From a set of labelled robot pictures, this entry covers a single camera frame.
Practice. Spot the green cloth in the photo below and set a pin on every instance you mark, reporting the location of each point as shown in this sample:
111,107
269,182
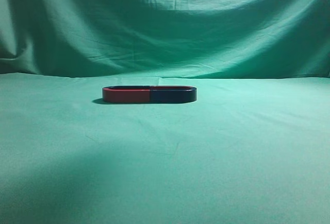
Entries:
253,147

